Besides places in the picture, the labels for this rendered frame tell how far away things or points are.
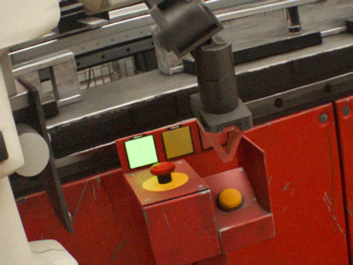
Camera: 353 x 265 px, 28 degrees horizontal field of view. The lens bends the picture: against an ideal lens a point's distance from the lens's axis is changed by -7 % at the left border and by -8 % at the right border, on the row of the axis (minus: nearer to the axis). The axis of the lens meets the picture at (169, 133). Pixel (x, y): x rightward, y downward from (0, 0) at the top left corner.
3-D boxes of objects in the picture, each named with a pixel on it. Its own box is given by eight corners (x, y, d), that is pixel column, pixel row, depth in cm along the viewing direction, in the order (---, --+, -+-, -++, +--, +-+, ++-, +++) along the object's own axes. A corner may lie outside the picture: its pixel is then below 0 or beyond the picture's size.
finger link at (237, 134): (237, 140, 123) (231, 89, 118) (252, 162, 117) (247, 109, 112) (197, 151, 121) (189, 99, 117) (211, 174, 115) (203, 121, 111)
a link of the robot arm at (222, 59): (195, 47, 104) (234, 40, 105) (185, 29, 110) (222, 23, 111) (202, 90, 108) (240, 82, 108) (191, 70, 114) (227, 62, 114)
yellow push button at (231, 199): (222, 216, 122) (223, 209, 120) (215, 198, 124) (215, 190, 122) (244, 209, 122) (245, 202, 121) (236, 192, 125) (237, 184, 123)
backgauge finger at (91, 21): (74, 40, 143) (69, 16, 142) (50, 31, 167) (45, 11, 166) (130, 24, 147) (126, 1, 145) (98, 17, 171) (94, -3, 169)
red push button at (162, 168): (156, 192, 116) (151, 171, 115) (150, 185, 120) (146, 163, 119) (181, 186, 117) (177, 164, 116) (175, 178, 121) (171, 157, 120)
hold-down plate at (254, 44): (195, 76, 141) (191, 60, 141) (184, 71, 146) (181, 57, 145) (323, 43, 150) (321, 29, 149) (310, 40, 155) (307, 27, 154)
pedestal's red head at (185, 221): (157, 272, 114) (132, 167, 109) (138, 236, 130) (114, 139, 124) (276, 237, 118) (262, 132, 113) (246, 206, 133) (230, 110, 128)
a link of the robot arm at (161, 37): (152, 35, 103) (202, 0, 102) (140, 8, 113) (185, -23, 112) (200, 93, 109) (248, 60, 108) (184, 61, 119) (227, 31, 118)
